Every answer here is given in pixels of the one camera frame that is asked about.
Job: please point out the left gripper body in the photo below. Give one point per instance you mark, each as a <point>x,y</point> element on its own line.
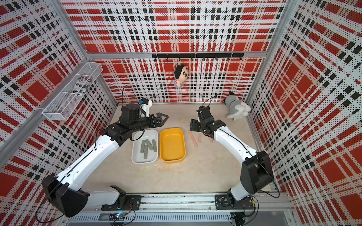
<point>152,124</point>

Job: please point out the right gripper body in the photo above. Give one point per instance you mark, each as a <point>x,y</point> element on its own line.
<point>201,125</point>

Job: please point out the green folding knife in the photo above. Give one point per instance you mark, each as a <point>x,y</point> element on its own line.
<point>154,144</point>
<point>143,143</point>
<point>149,144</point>
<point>145,154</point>

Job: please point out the white plastic storage box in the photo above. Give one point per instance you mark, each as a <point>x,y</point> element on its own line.
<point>137,156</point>

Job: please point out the yellow plastic storage box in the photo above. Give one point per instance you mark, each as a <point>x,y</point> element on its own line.
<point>172,145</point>

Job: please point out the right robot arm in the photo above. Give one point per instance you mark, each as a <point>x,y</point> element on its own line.
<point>256,169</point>

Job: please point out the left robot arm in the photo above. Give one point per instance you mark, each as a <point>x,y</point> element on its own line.
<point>65,192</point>

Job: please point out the grey white plush toy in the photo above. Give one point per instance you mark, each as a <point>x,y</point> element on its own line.
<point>237,108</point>

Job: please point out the cartoon boy doll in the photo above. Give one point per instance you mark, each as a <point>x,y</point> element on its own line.
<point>181,74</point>

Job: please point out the striped can in basket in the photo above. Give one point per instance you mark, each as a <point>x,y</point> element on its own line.
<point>81,86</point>

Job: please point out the green circuit board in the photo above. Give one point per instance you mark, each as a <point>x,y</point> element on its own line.
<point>116,217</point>

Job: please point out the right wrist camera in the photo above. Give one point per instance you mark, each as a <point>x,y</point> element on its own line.
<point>204,113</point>

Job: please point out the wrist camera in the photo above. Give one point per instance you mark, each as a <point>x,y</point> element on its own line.
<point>204,113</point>
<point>145,105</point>

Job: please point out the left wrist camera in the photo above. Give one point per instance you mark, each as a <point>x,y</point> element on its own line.
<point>145,105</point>

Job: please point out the black hook rail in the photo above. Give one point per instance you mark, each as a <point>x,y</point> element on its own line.
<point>197,55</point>

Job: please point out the clear wire wall basket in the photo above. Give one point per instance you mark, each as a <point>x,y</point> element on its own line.
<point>65,102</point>

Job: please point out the metal base rail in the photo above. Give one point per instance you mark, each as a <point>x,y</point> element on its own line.
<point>260,209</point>

